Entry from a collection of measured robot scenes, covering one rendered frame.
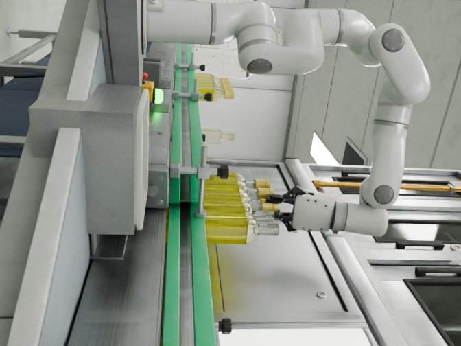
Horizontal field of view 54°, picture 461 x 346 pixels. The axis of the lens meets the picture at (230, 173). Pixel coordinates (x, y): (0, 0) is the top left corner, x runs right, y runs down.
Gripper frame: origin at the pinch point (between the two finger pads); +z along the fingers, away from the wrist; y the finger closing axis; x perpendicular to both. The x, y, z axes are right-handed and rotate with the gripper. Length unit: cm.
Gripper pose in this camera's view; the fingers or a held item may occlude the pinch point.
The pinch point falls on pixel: (273, 205)
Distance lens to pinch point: 119.3
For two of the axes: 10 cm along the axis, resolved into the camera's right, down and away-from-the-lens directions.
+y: 0.8, -9.0, -4.2
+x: -1.6, 4.1, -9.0
